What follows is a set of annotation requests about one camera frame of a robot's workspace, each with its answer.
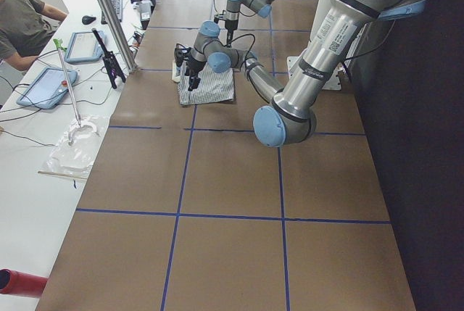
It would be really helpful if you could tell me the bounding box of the black computer mouse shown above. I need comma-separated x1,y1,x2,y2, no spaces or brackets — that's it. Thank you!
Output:
81,15,96,25

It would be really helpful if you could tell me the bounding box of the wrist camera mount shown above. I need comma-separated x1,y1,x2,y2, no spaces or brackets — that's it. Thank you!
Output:
213,13,227,24
174,43,191,67

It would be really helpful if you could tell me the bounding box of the black camera stand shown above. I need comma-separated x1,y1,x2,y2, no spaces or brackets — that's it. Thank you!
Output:
91,28,126,89

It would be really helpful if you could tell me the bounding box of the black keyboard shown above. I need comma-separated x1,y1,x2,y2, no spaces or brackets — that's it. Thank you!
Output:
110,0,123,22

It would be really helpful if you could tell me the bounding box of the aluminium frame post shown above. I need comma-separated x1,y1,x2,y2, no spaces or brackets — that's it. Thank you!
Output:
97,0,137,73

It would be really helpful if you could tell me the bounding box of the clear plastic bag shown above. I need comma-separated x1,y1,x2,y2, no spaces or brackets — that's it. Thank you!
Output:
41,115,109,179

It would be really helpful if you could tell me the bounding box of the wooden stick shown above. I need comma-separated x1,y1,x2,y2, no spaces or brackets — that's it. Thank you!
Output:
37,170,88,180

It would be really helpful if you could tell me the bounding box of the red fire extinguisher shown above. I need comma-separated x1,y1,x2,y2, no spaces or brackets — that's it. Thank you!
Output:
1,269,48,298

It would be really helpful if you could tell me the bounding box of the silver metal rod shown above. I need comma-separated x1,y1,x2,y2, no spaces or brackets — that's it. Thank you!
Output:
53,38,82,128

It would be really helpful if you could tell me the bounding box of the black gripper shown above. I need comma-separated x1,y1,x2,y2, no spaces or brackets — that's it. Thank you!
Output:
185,57,206,91
225,20,238,48

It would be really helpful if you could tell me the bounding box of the striped polo shirt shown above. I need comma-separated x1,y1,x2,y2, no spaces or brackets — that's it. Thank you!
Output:
172,62,235,106

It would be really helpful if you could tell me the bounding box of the seated person in olive shirt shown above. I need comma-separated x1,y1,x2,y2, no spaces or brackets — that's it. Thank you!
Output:
1,0,67,72

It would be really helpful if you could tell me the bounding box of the lower teach pendant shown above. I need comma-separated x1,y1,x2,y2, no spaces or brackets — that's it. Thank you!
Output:
16,67,68,109

